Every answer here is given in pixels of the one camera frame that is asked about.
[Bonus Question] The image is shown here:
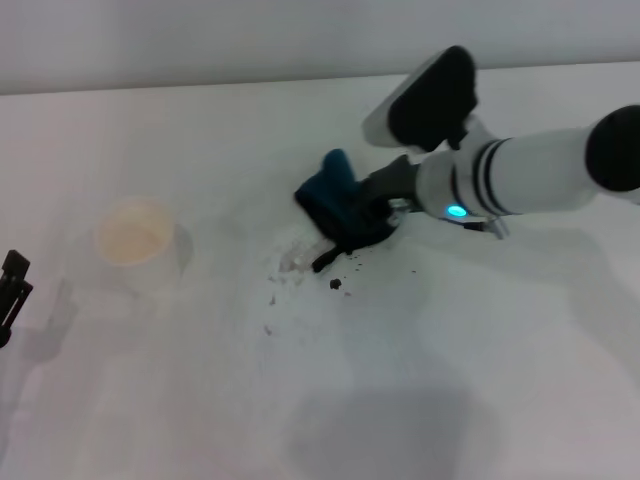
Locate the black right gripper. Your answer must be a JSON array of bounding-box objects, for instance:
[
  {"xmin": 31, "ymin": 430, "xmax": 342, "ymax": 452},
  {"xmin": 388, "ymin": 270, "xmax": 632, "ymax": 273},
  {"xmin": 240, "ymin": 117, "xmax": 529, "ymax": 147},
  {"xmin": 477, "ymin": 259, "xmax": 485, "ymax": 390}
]
[{"xmin": 356, "ymin": 154, "xmax": 422, "ymax": 226}]

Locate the blue rag with black edge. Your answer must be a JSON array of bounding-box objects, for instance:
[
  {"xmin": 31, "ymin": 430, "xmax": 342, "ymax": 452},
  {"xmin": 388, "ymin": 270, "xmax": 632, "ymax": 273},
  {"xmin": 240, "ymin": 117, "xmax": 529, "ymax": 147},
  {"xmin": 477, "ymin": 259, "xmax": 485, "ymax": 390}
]
[{"xmin": 293, "ymin": 148, "xmax": 397, "ymax": 274}]

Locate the white paper cup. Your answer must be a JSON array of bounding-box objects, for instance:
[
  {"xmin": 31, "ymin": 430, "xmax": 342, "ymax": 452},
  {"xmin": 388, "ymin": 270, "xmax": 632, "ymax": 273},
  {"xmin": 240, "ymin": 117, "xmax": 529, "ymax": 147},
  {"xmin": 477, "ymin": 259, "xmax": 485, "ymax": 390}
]
[{"xmin": 95, "ymin": 198, "xmax": 184, "ymax": 302}]

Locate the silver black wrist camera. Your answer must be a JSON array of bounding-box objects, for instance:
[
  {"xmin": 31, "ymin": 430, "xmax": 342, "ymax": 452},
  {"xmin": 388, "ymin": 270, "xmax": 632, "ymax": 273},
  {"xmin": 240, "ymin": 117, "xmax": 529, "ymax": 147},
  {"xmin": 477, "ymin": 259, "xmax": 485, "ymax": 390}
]
[{"xmin": 361, "ymin": 44, "xmax": 482, "ymax": 153}]

